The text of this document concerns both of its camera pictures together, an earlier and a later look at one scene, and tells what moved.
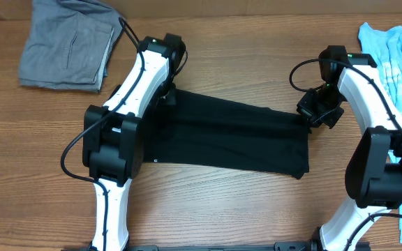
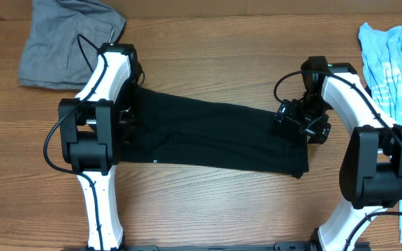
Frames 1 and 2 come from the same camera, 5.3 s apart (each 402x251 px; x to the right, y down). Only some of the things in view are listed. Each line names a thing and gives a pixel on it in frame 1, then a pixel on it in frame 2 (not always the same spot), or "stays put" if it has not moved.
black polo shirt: (188, 127) stays put
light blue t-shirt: (398, 52) stays put
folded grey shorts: (68, 44) stays put
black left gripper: (169, 97) → (129, 119)
